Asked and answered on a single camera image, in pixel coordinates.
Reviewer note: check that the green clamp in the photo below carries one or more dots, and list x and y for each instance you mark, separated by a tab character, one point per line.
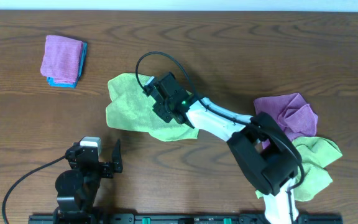
227	221
146	221

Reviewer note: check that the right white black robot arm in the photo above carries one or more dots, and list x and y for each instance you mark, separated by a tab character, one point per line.
265	155

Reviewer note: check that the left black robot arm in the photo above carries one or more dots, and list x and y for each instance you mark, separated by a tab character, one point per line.
78	186

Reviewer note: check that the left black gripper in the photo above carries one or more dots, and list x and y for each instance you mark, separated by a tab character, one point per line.
105	168

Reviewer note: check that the light green microfiber cloth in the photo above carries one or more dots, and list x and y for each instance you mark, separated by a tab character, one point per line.
131	110

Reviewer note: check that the crumpled purple cloth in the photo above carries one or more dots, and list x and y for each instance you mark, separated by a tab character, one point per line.
291	112

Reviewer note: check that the right green clamp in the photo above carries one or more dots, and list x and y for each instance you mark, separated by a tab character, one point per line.
227	221

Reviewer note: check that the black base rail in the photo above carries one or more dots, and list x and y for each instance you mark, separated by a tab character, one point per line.
248	218

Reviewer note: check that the folded blue cloth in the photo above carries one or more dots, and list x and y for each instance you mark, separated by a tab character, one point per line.
52	81

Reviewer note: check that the folded pink cloth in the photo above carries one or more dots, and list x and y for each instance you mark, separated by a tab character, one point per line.
61	60

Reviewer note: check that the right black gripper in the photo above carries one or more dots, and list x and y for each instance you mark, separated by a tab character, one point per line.
157	110

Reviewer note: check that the left green clamp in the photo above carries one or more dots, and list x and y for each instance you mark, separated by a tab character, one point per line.
146	221

